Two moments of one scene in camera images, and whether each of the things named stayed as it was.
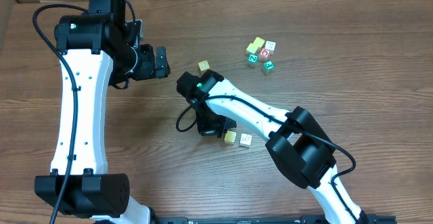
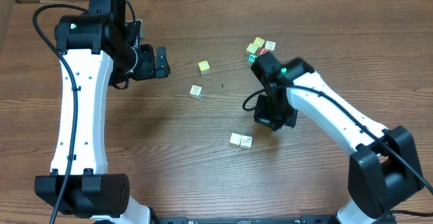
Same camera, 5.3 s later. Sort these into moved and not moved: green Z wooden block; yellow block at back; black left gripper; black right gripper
Moved: black right gripper
Not moved: green Z wooden block; yellow block at back; black left gripper
